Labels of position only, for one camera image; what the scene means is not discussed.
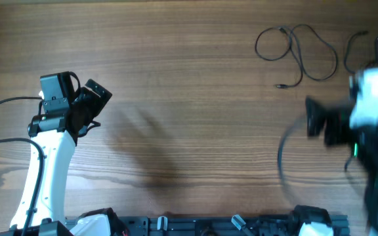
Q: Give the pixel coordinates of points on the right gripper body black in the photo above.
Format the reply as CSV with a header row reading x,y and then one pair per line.
x,y
332,122

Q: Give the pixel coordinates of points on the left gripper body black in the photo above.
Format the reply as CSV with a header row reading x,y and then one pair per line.
x,y
89,104

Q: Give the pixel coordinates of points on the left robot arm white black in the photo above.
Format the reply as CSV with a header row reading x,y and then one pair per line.
x,y
100,222

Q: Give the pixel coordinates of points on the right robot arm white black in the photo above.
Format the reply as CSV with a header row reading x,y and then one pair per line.
x,y
366,147

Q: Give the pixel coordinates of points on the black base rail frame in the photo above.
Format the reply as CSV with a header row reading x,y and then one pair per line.
x,y
260,225

